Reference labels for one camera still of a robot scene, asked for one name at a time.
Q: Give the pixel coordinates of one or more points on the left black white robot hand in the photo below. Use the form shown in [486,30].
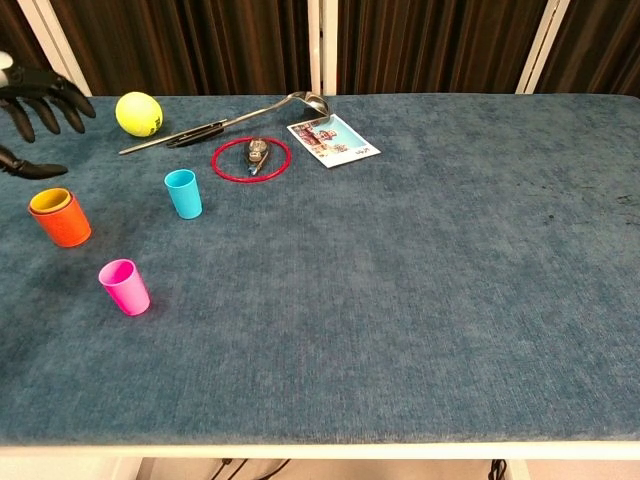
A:
[45,95]

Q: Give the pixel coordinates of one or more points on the yellow tennis ball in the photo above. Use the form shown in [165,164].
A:
[138,114]

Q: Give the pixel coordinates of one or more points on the blue table cloth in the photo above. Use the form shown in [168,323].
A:
[375,300]

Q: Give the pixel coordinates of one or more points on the yellow plastic cup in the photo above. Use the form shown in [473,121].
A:
[50,200]

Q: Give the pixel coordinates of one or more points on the white frame post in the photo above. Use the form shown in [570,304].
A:
[55,50]
[322,50]
[541,50]

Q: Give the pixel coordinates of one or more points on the dark brown curtain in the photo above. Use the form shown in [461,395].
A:
[600,45]
[430,45]
[190,45]
[20,30]

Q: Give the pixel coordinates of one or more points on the pink plastic cup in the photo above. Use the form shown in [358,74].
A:
[127,290]

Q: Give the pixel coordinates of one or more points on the light blue plastic cup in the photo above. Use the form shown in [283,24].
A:
[184,197]

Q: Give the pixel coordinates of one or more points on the orange plastic cup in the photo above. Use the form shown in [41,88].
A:
[65,227]

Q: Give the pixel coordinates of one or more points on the photo postcard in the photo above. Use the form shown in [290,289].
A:
[332,142]

